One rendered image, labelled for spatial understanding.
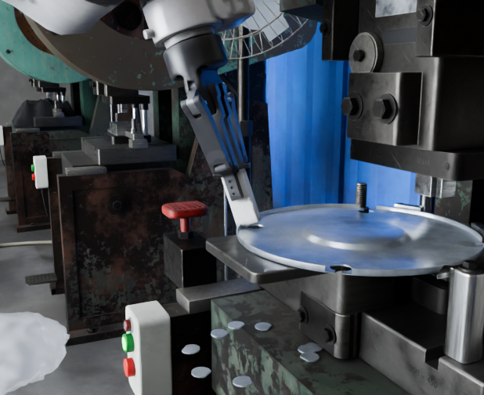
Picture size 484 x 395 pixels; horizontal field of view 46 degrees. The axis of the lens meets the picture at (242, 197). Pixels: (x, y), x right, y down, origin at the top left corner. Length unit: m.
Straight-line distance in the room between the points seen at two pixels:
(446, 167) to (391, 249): 0.11
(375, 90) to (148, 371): 0.51
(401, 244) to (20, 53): 3.12
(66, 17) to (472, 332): 0.55
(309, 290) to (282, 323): 0.09
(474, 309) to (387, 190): 2.07
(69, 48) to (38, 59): 1.73
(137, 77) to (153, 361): 1.22
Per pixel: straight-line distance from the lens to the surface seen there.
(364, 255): 0.63
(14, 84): 7.16
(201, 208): 0.93
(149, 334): 0.86
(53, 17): 0.73
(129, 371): 0.90
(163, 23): 0.70
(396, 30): 0.71
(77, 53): 1.89
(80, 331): 2.27
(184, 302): 0.89
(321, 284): 0.69
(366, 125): 0.70
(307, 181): 3.16
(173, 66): 0.70
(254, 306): 0.84
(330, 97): 2.93
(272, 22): 1.41
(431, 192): 0.75
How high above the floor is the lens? 0.97
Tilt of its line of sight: 12 degrees down
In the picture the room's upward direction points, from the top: straight up
